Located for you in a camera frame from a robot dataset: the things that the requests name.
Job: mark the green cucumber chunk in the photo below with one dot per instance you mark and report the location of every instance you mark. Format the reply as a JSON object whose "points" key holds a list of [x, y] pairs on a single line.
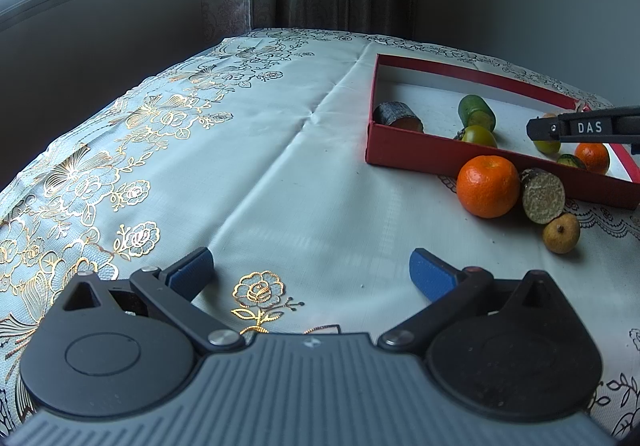
{"points": [[473, 109]]}

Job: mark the red cardboard tray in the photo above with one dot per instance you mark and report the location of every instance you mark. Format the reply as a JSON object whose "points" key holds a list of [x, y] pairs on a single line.
{"points": [[433, 117]]}

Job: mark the large orange mandarin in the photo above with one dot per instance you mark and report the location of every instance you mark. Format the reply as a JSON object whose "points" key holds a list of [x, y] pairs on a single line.
{"points": [[594, 156]]}

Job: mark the floral tablecloth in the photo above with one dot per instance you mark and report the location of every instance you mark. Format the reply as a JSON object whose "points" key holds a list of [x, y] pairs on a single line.
{"points": [[256, 150]]}

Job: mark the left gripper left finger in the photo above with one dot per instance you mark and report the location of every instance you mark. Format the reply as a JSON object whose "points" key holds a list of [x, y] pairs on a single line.
{"points": [[170, 292]]}

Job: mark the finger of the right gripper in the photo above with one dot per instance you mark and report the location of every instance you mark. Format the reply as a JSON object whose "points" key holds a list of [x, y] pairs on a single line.
{"points": [[618, 125]]}

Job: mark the dark sugarcane piece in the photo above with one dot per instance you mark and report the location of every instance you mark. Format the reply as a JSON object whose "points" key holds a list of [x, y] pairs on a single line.
{"points": [[543, 195], [397, 115]]}

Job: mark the small orange mandarin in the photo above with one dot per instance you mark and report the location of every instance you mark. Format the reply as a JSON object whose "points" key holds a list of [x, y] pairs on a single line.
{"points": [[488, 186]]}

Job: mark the small green tomato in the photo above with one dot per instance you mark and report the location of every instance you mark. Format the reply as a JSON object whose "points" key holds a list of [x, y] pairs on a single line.
{"points": [[478, 135]]}

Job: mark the small cucumber end piece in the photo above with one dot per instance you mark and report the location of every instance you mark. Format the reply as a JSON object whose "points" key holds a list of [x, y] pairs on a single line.
{"points": [[571, 160]]}

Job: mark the brown longan fruit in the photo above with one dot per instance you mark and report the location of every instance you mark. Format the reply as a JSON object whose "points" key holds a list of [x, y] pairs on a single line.
{"points": [[562, 234]]}

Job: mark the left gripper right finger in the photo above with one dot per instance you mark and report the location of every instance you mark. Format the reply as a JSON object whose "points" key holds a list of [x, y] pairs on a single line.
{"points": [[453, 295]]}

